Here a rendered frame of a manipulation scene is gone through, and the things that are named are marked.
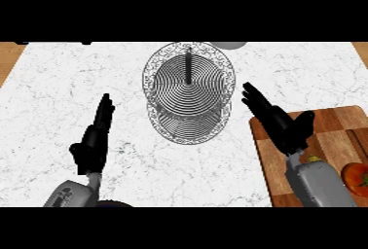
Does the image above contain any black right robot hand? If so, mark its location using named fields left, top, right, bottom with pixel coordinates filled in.
left=239, top=82, right=316, bottom=157

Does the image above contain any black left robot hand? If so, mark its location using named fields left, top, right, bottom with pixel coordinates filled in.
left=68, top=92, right=117, bottom=176

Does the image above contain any wooden cutting board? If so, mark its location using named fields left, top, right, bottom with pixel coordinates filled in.
left=248, top=104, right=368, bottom=208

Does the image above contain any red tomato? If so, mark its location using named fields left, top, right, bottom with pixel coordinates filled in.
left=341, top=161, right=368, bottom=198

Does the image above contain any dark round object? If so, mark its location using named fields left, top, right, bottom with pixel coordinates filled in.
left=94, top=199, right=133, bottom=208

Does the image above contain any grey round object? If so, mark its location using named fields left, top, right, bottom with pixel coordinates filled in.
left=208, top=42, right=248, bottom=51

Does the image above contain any tiered wire basket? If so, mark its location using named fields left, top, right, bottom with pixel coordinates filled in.
left=140, top=42, right=236, bottom=146

